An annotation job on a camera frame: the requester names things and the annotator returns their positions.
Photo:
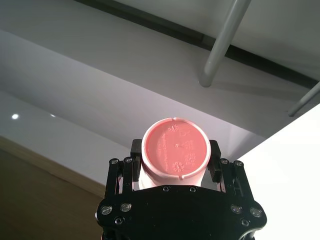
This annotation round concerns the pink plastic cup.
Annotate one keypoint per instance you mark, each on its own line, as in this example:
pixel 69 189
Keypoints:
pixel 175 150

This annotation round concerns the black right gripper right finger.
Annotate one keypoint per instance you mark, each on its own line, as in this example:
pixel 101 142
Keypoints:
pixel 233 175

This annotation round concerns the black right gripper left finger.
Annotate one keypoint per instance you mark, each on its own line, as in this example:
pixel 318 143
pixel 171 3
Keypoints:
pixel 120 175

